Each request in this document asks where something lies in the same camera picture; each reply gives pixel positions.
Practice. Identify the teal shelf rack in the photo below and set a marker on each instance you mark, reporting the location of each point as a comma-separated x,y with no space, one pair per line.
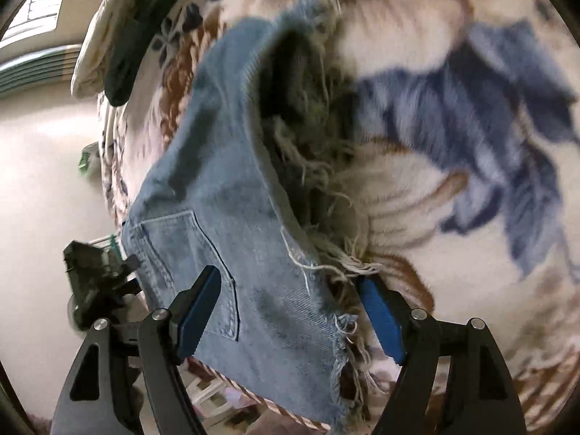
213,401

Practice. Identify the folded dark garment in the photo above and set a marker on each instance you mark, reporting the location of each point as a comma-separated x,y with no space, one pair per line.
136,30

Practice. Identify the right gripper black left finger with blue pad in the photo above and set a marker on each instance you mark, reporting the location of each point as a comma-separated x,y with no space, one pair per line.
97,395

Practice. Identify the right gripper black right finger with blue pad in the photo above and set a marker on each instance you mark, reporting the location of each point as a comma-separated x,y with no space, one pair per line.
479,395

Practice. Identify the folded white garment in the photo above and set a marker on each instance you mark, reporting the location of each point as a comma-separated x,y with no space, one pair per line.
111,17

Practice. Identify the floral bed blanket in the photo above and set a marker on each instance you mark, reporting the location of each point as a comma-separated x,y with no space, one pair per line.
448,164

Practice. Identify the left striped curtain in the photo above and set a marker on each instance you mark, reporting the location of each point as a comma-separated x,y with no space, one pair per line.
50,65

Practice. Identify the green plastic bag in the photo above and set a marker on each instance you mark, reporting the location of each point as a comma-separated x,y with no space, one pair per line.
89,159

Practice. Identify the window with white frame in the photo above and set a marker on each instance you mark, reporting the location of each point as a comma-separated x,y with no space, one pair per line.
33,18

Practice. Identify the blue denim shorts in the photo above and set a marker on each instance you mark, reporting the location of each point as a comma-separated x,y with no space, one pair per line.
220,195

